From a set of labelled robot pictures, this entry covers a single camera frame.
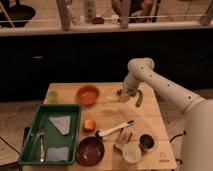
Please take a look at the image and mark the grey cloth upper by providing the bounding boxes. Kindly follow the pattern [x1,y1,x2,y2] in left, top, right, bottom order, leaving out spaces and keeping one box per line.
[49,116,71,135]

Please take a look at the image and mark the dark metal can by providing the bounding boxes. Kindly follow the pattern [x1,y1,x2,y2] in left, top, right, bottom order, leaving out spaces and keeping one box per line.
[139,134,155,152]

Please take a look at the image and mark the green plastic tray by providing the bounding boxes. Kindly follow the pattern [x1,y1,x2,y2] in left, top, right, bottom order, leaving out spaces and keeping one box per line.
[19,104,81,165]

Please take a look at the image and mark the wooden block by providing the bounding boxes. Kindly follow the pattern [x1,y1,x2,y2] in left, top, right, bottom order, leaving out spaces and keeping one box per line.
[114,128,133,151]

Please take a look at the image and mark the grey sponge lower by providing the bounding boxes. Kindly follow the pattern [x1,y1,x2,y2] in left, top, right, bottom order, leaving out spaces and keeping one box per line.
[46,147,69,161]

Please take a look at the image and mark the orange fruit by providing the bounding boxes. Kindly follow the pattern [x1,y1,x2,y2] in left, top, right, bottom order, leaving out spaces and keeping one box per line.
[83,119,96,132]

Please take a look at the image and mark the brown grape bunch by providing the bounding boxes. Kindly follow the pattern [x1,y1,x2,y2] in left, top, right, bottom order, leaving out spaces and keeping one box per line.
[116,89,136,97]

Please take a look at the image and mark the silver utensil in tray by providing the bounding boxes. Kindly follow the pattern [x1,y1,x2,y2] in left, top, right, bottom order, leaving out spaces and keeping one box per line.
[37,130,45,162]

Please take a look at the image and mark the light green cup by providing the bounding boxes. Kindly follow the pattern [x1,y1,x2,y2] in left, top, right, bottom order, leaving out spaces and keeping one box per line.
[46,91,58,104]

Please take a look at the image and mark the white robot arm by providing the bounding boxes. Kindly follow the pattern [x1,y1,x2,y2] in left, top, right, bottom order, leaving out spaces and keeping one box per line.
[120,58,213,171]

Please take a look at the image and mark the red orange bowl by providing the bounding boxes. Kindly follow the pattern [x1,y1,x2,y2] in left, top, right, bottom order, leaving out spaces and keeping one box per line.
[76,85,100,106]

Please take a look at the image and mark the dark maroon bowl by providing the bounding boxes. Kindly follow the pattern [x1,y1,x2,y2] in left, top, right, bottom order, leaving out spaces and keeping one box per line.
[77,136,105,167]

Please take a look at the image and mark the white handled brush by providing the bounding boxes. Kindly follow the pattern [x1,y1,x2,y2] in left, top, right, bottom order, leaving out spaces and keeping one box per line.
[95,120,134,138]

